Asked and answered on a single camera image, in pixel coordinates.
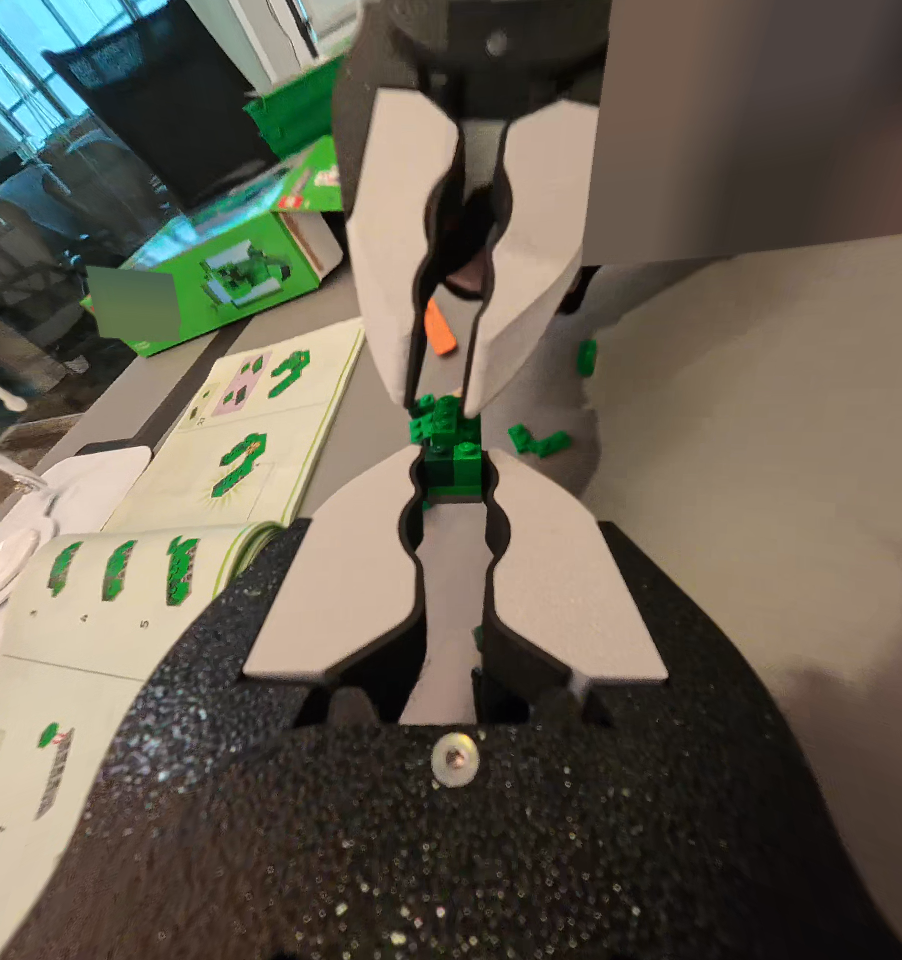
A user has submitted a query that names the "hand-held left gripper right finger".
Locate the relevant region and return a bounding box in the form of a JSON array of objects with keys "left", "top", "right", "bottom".
[{"left": 481, "top": 447, "right": 669, "bottom": 687}]

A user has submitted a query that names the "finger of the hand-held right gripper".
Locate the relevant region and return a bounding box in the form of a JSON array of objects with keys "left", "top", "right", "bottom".
[
  {"left": 462, "top": 97, "right": 602, "bottom": 421},
  {"left": 344, "top": 86, "right": 467, "bottom": 410}
]

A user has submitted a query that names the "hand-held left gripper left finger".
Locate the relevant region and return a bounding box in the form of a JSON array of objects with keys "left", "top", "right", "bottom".
[{"left": 243, "top": 446, "right": 431, "bottom": 706}]

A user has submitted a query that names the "green brick assembly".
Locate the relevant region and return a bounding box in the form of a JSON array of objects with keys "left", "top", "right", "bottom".
[{"left": 408, "top": 393, "right": 485, "bottom": 511}]

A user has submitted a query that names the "grey desk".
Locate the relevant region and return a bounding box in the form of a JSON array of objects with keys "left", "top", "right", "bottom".
[{"left": 0, "top": 240, "right": 902, "bottom": 751}]

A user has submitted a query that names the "orange brick piece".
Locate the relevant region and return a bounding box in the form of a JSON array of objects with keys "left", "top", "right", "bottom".
[{"left": 423, "top": 296, "right": 459, "bottom": 356}]

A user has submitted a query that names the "green cardboard box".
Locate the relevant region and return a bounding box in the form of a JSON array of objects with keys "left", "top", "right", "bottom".
[{"left": 82, "top": 135, "right": 344, "bottom": 357}]

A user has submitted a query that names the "open instruction booklet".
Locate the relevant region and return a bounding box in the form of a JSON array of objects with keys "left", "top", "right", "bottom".
[{"left": 0, "top": 318, "right": 365, "bottom": 924}]

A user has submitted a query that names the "grey office chair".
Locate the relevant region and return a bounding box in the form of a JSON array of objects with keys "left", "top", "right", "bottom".
[{"left": 0, "top": 161, "right": 133, "bottom": 249}]

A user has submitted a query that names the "glass window wall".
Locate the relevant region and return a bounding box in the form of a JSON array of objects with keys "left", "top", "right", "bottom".
[{"left": 0, "top": 0, "right": 197, "bottom": 151}]

